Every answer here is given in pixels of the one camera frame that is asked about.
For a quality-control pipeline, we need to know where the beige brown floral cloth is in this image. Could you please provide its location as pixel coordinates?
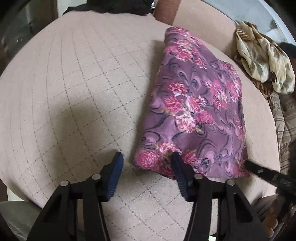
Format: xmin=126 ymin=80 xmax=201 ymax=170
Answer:
xmin=235 ymin=21 xmax=295 ymax=97

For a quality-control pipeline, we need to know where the purple pink floral garment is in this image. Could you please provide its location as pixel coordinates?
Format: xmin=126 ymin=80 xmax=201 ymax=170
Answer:
xmin=133 ymin=27 xmax=249 ymax=180

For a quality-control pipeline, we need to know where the black cloth pile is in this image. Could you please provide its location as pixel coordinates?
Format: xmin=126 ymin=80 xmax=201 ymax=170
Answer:
xmin=63 ymin=0 xmax=155 ymax=16

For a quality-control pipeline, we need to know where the brown wooden glass cabinet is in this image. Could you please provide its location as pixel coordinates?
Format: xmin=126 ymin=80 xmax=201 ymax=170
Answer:
xmin=1 ymin=0 xmax=58 ymax=72

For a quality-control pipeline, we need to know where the pink pillow with brown edge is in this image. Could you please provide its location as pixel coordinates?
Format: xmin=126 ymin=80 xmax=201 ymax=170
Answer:
xmin=152 ymin=0 xmax=241 ymax=58

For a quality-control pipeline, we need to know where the person's right hand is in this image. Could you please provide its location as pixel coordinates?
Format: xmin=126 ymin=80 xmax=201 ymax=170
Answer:
xmin=252 ymin=194 xmax=285 ymax=238

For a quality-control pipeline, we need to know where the striped beige blanket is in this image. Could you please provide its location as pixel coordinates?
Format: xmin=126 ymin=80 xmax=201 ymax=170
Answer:
xmin=267 ymin=92 xmax=295 ymax=174

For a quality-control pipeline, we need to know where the grey pillow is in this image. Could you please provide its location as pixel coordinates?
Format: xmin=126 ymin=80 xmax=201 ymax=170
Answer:
xmin=205 ymin=0 xmax=295 ymax=44

